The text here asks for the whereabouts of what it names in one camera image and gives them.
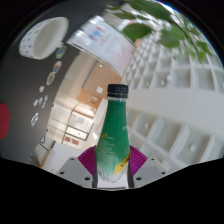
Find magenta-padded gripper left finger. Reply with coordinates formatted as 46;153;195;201
55;145;100;190

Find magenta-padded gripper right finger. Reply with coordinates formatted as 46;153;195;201
127;145;168;189

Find green plastic drink bottle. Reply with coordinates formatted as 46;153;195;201
94;83;132;184

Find recessed ceiling lights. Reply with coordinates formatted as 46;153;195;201
141;74;201;154

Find blue rectangular sticker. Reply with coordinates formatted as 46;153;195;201
30;112;40;128

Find flat round red coaster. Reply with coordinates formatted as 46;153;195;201
0;102;11;140

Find round colourful sticker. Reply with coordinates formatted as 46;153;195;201
55;45;68;60
45;71;57;87
52;60;64;75

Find clear acrylic sign stand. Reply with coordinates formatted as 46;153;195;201
66;15;136;77

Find green leafy potted plant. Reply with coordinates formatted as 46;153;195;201
105;0;215;65

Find white dotted cup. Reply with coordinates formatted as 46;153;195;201
18;16;70;61

